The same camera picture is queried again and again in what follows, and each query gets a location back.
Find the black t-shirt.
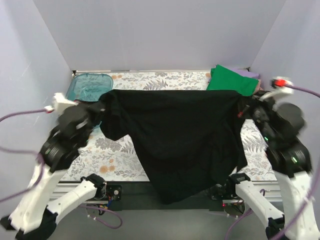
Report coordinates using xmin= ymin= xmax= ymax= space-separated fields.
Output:
xmin=100 ymin=89 xmax=247 ymax=204

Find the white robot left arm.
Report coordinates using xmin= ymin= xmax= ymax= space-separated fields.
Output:
xmin=0 ymin=102 xmax=107 ymax=240

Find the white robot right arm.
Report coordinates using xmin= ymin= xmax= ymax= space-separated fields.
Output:
xmin=226 ymin=90 xmax=320 ymax=240

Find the pink folded t-shirt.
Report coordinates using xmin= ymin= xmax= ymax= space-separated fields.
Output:
xmin=253 ymin=79 xmax=262 ymax=94

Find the floral patterned table mat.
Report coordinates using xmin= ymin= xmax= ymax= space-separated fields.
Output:
xmin=62 ymin=71 xmax=276 ymax=182

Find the teal transparent plastic tray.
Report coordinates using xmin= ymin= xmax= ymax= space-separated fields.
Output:
xmin=65 ymin=72 xmax=114 ymax=130

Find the lavender folded t-shirt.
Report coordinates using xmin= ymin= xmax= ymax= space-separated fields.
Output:
xmin=228 ymin=68 xmax=260 ymax=80

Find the green folded t-shirt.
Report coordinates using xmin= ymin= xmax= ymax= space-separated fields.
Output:
xmin=206 ymin=64 xmax=260 ymax=96

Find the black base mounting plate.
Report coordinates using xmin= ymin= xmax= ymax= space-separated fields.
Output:
xmin=77 ymin=181 xmax=247 ymax=212

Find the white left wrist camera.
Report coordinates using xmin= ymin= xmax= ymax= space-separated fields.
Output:
xmin=52 ymin=92 xmax=78 ymax=115

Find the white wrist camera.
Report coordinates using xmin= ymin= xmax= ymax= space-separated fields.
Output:
xmin=52 ymin=92 xmax=78 ymax=115
xmin=259 ymin=76 xmax=294 ymax=102

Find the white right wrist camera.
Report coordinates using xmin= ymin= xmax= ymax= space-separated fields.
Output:
xmin=259 ymin=76 xmax=294 ymax=102

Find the aluminium frame rail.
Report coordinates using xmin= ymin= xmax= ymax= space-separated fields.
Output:
xmin=49 ymin=181 xmax=282 ymax=202

